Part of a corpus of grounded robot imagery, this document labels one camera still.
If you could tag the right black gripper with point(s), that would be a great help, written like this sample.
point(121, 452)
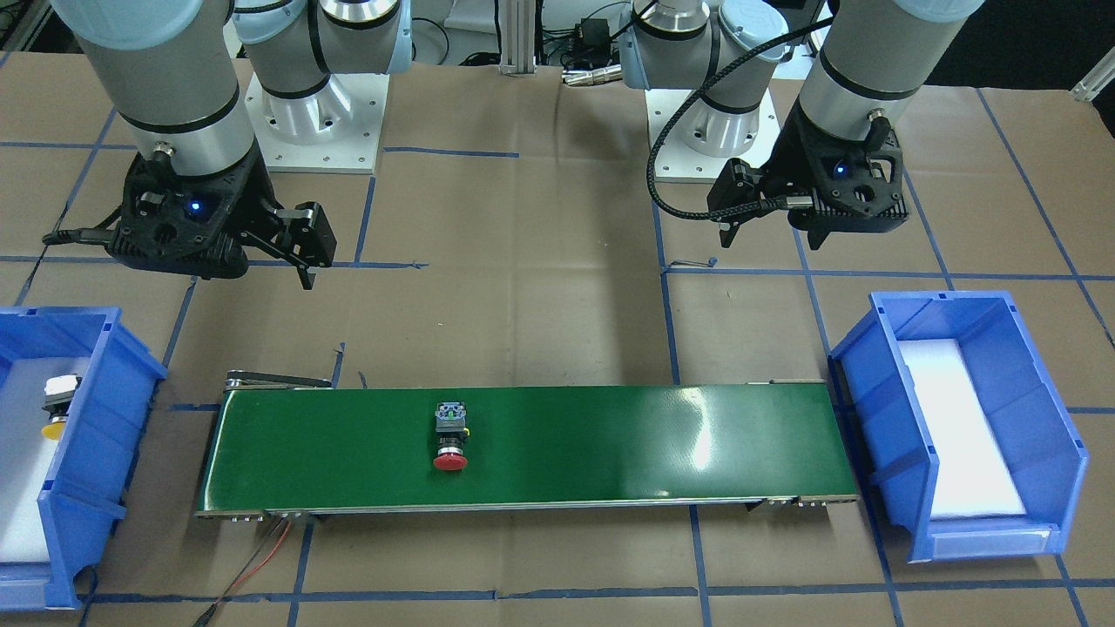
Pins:
point(246, 193)

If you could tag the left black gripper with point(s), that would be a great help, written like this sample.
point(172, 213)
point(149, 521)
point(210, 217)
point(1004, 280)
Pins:
point(791, 163)

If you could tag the red push button switch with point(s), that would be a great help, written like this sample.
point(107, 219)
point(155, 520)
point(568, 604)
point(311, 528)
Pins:
point(452, 431)

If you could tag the yellow push button switch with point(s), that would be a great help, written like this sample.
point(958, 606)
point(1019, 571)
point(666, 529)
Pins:
point(59, 392)

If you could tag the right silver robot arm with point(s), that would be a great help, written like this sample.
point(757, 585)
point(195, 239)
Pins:
point(204, 87)

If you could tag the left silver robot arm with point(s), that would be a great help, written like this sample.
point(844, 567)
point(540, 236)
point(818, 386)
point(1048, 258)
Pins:
point(876, 55)

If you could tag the green conveyor belt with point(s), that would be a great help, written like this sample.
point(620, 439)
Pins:
point(324, 451)

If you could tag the black power adapter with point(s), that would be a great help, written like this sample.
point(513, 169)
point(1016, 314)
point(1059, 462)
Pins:
point(590, 38)

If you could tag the blue plastic bin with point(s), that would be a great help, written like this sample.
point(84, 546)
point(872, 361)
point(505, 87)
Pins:
point(81, 499)
point(1044, 452)

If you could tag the white foam pad bin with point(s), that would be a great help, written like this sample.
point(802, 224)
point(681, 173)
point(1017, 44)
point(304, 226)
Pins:
point(973, 479)
point(26, 454)

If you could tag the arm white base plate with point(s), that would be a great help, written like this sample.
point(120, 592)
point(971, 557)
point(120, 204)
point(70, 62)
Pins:
point(705, 139)
point(336, 130)

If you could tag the aluminium frame post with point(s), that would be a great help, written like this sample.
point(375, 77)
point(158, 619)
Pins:
point(519, 33)

